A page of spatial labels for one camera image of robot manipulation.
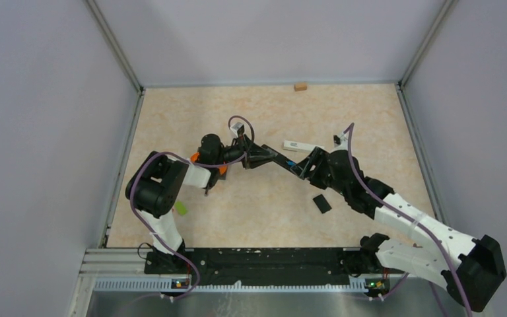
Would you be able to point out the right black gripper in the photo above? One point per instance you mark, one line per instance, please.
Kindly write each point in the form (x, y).
(317, 157)

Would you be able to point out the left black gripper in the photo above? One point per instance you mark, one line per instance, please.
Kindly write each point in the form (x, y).
(250, 152)

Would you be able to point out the black remote control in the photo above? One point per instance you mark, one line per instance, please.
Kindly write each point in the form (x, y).
(281, 160)

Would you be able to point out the white remote control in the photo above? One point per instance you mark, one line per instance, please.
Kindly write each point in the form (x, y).
(300, 147)

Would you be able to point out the black remote battery cover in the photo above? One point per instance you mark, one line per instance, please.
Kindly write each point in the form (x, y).
(322, 204)

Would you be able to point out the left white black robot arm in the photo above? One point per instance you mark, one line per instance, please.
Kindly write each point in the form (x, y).
(153, 190)

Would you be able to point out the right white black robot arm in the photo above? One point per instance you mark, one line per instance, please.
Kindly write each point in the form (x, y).
(470, 269)

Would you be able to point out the orange tape dispenser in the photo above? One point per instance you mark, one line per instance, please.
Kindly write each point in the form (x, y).
(195, 158)

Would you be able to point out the small wooden block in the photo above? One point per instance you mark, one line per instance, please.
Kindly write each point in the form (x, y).
(300, 87)

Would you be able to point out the green toy block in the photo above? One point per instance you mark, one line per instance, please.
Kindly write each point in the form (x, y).
(180, 208)

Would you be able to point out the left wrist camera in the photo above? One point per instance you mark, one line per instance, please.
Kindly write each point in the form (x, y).
(236, 130)

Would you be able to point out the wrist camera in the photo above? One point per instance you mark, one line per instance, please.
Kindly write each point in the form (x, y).
(236, 130)
(341, 141)

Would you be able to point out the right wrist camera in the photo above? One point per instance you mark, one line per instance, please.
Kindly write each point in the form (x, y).
(341, 141)

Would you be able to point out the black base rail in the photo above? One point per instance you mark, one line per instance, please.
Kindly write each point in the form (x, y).
(266, 267)

